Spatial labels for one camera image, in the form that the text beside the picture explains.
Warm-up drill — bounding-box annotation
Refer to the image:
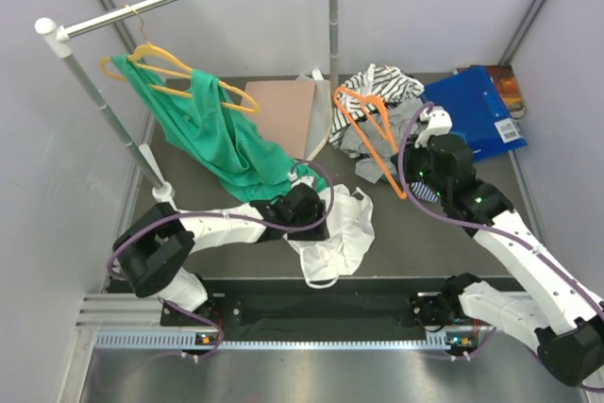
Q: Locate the green tank top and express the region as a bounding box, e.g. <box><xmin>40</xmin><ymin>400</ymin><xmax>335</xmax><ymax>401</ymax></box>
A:
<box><xmin>110</xmin><ymin>54</ymin><xmax>329</xmax><ymax>204</ymax></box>

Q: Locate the grey shirt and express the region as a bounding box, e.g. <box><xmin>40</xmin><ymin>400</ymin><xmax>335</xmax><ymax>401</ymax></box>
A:
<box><xmin>339</xmin><ymin>98</ymin><xmax>422</xmax><ymax>184</ymax></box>

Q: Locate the yellow clothes hanger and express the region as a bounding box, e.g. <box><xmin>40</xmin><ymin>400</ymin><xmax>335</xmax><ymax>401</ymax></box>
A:
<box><xmin>99</xmin><ymin>4</ymin><xmax>260</xmax><ymax>114</ymax></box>

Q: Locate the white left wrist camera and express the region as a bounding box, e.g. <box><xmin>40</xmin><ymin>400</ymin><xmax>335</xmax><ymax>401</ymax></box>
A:
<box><xmin>287</xmin><ymin>171</ymin><xmax>315</xmax><ymax>190</ymax></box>

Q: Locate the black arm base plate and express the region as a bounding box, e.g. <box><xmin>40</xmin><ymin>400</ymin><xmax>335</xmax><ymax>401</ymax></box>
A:
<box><xmin>159</xmin><ymin>277</ymin><xmax>496</xmax><ymax>331</ymax></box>

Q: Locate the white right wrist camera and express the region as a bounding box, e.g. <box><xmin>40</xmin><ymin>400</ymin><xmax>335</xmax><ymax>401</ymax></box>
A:
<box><xmin>414</xmin><ymin>107</ymin><xmax>452</xmax><ymax>148</ymax></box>

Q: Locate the striped black white shirt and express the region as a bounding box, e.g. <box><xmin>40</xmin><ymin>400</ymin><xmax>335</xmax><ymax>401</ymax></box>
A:
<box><xmin>329</xmin><ymin>63</ymin><xmax>425</xmax><ymax>148</ymax></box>

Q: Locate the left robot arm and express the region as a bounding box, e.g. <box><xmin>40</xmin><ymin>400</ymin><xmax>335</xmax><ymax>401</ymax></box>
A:
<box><xmin>111</xmin><ymin>182</ymin><xmax>330</xmax><ymax>325</ymax></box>

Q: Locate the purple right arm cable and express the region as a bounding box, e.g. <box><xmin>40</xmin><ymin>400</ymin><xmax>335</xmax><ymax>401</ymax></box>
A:
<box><xmin>398</xmin><ymin>101</ymin><xmax>604</xmax><ymax>395</ymax></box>

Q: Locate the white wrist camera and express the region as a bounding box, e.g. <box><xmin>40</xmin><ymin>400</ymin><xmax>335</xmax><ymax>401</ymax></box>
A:
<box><xmin>414</xmin><ymin>107</ymin><xmax>452</xmax><ymax>148</ymax></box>
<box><xmin>287</xmin><ymin>171</ymin><xmax>315</xmax><ymax>190</ymax></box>

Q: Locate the white tank top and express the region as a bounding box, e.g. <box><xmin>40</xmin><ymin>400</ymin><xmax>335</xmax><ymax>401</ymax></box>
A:
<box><xmin>287</xmin><ymin>184</ymin><xmax>375</xmax><ymax>290</ymax></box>

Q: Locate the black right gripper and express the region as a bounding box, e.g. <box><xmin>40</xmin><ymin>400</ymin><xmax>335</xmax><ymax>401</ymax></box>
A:
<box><xmin>393</xmin><ymin>133</ymin><xmax>450</xmax><ymax>199</ymax></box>

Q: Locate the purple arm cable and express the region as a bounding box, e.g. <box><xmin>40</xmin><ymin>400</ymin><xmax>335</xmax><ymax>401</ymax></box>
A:
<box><xmin>398</xmin><ymin>101</ymin><xmax>604</xmax><ymax>395</ymax></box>
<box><xmin>106</xmin><ymin>160</ymin><xmax>336</xmax><ymax>361</ymax></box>

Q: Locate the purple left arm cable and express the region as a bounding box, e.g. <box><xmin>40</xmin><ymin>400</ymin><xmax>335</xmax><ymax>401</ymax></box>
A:
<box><xmin>106</xmin><ymin>160</ymin><xmax>336</xmax><ymax>361</ymax></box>

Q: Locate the orange clothes hanger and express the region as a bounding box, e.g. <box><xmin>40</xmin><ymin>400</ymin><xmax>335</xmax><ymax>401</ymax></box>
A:
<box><xmin>332</xmin><ymin>86</ymin><xmax>408</xmax><ymax>200</ymax></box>

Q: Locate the blue folder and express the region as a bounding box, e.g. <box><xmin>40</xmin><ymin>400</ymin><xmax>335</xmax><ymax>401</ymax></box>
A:
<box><xmin>421</xmin><ymin>66</ymin><xmax>527</xmax><ymax>161</ymax></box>

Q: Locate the silver clothes rack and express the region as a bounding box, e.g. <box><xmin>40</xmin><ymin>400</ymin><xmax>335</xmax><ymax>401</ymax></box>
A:
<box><xmin>33</xmin><ymin>0</ymin><xmax>342</xmax><ymax>209</ymax></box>

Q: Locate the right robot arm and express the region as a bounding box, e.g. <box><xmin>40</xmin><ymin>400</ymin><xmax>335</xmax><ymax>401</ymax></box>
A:
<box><xmin>394</xmin><ymin>134</ymin><xmax>603</xmax><ymax>387</ymax></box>

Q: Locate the blue striped shirt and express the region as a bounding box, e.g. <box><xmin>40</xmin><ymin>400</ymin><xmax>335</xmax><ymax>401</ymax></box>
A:
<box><xmin>409</xmin><ymin>181</ymin><xmax>440</xmax><ymax>204</ymax></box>

